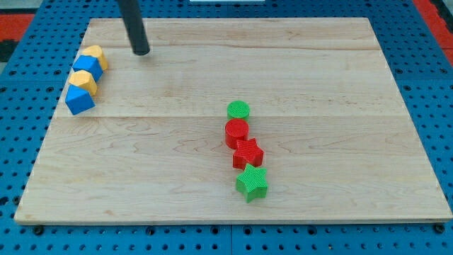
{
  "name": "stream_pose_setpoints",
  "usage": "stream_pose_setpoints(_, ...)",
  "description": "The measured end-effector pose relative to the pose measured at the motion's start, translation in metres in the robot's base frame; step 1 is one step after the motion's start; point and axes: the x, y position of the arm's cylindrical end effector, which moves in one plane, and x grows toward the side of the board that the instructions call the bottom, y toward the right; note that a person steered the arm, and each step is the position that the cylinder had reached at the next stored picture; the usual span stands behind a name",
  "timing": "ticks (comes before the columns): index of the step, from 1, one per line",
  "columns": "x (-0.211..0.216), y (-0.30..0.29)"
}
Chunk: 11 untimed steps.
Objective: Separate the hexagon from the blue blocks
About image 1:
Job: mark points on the yellow hexagon block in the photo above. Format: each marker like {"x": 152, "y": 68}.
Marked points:
{"x": 84, "y": 80}

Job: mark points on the red cylinder block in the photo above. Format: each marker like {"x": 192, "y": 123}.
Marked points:
{"x": 235, "y": 129}

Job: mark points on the green cylinder block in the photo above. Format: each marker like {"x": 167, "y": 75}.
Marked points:
{"x": 238, "y": 109}

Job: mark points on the red star block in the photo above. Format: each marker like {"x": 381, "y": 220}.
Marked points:
{"x": 247, "y": 152}

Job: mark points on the green star block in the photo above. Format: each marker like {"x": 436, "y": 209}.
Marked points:
{"x": 252, "y": 183}

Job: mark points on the blue cube block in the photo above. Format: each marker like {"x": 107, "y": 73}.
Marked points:
{"x": 89, "y": 64}

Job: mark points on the blue triangle block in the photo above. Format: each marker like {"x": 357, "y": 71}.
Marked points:
{"x": 78, "y": 100}

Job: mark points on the yellow pentagon block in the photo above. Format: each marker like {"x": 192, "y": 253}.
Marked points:
{"x": 97, "y": 52}

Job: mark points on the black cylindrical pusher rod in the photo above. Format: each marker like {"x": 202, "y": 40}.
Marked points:
{"x": 136, "y": 32}

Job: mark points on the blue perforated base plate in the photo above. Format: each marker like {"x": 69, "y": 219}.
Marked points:
{"x": 33, "y": 79}

